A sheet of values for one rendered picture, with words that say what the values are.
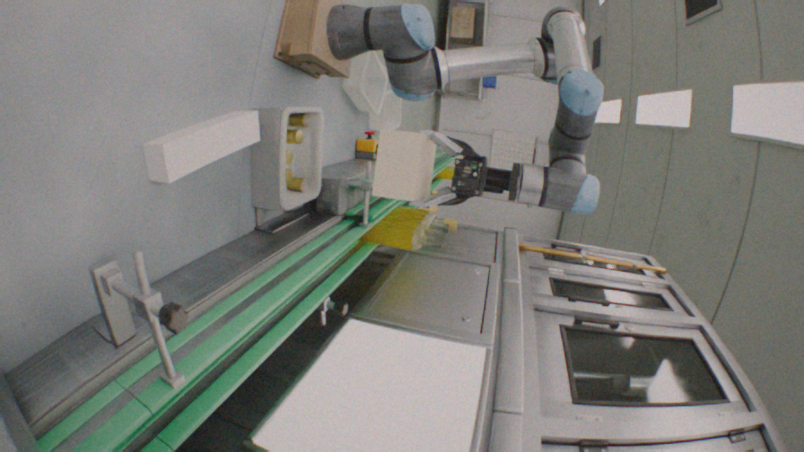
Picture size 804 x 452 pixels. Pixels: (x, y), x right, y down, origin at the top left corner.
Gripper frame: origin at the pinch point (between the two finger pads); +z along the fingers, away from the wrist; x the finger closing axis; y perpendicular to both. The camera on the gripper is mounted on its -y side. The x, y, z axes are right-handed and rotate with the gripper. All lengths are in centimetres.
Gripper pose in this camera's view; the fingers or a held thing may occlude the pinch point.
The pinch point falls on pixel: (415, 167)
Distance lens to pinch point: 70.2
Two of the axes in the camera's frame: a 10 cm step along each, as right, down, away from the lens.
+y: -2.7, 1.3, -9.6
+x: -1.3, 9.8, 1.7
